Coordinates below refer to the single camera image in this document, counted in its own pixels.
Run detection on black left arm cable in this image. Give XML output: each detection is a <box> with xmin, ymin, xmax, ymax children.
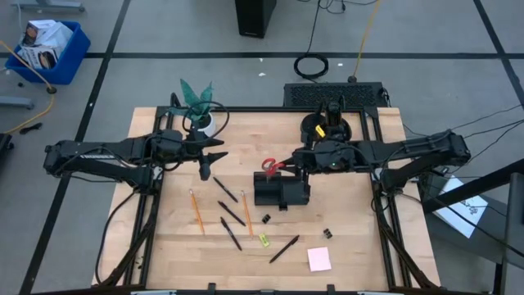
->
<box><xmin>181</xmin><ymin>100</ymin><xmax>231</xmax><ymax>144</ymax></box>

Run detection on black computer tower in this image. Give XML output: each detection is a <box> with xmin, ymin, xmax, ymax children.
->
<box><xmin>234</xmin><ymin>0</ymin><xmax>278</xmax><ymax>39</ymax></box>

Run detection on black diagonal frame beam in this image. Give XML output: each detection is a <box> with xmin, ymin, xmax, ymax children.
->
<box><xmin>421</xmin><ymin>157</ymin><xmax>524</xmax><ymax>214</ymax></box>

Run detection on white paper sheet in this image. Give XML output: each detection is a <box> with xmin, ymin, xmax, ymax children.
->
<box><xmin>432</xmin><ymin>175</ymin><xmax>490</xmax><ymax>239</ymax></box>

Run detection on grey metal post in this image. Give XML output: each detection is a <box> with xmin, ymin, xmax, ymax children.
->
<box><xmin>499</xmin><ymin>171</ymin><xmax>524</xmax><ymax>295</ymax></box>

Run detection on large white printed box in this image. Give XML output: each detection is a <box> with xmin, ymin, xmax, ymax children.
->
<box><xmin>18</xmin><ymin>19</ymin><xmax>75</xmax><ymax>52</ymax></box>

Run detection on black desk lamp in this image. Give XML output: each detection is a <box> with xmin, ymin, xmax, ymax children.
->
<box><xmin>300</xmin><ymin>96</ymin><xmax>353</xmax><ymax>144</ymax></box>

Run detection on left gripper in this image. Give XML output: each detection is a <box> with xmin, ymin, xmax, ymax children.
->
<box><xmin>182</xmin><ymin>127</ymin><xmax>229</xmax><ymax>182</ymax></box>

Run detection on grey cart leg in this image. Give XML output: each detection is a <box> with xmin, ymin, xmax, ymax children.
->
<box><xmin>10</xmin><ymin>0</ymin><xmax>86</xmax><ymax>14</ymax></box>
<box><xmin>0</xmin><ymin>96</ymin><xmax>34</xmax><ymax>110</ymax></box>

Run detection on pink sticky note pad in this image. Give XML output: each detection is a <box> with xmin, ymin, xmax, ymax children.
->
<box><xmin>306</xmin><ymin>246</ymin><xmax>333</xmax><ymax>273</ymax></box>

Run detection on small white printed box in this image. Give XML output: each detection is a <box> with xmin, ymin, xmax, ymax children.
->
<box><xmin>16</xmin><ymin>45</ymin><xmax>59</xmax><ymax>70</ymax></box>

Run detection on blue plastic bin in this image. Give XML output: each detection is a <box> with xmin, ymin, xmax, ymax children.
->
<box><xmin>4</xmin><ymin>20</ymin><xmax>92</xmax><ymax>86</ymax></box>

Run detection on small black floor object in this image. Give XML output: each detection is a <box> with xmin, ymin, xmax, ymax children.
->
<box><xmin>19</xmin><ymin>122</ymin><xmax>43</xmax><ymax>135</ymax></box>

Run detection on red handled scissors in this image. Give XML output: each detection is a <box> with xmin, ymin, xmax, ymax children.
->
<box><xmin>260</xmin><ymin>157</ymin><xmax>287</xmax><ymax>184</ymax></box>

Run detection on green plant in white pot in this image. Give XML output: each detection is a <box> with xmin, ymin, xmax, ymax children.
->
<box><xmin>169</xmin><ymin>78</ymin><xmax>217</xmax><ymax>139</ymax></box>

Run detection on black mesh desk organizer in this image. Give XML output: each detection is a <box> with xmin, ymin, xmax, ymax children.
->
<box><xmin>252</xmin><ymin>170</ymin><xmax>311</xmax><ymax>208</ymax></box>

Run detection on yellow hanging cable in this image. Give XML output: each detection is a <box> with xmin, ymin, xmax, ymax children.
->
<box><xmin>352</xmin><ymin>0</ymin><xmax>382</xmax><ymax>79</ymax></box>
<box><xmin>0</xmin><ymin>39</ymin><xmax>57</xmax><ymax>136</ymax></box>

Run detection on yellow pencil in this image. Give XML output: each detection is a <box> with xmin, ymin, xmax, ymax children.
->
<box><xmin>240</xmin><ymin>188</ymin><xmax>255</xmax><ymax>238</ymax></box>
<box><xmin>188</xmin><ymin>188</ymin><xmax>206</xmax><ymax>236</ymax></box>

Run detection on thin black floor cable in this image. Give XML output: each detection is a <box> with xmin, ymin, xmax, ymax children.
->
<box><xmin>441</xmin><ymin>104</ymin><xmax>524</xmax><ymax>134</ymax></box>
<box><xmin>470</xmin><ymin>120</ymin><xmax>524</xmax><ymax>161</ymax></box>

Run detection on black perforated computer case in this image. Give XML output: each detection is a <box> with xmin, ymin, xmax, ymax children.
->
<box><xmin>282</xmin><ymin>81</ymin><xmax>389</xmax><ymax>110</ymax></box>

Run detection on black pen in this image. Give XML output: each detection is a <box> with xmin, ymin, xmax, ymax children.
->
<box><xmin>269</xmin><ymin>234</ymin><xmax>300</xmax><ymax>265</ymax></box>
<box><xmin>217</xmin><ymin>200</ymin><xmax>247</xmax><ymax>228</ymax></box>
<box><xmin>212</xmin><ymin>176</ymin><xmax>239</xmax><ymax>204</ymax></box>
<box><xmin>219</xmin><ymin>216</ymin><xmax>243</xmax><ymax>252</ymax></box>

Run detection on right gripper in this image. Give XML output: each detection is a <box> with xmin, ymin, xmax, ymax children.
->
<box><xmin>278</xmin><ymin>139</ymin><xmax>358</xmax><ymax>194</ymax></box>

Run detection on black coiled cable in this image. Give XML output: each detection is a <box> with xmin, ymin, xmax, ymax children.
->
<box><xmin>292</xmin><ymin>0</ymin><xmax>330</xmax><ymax>81</ymax></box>

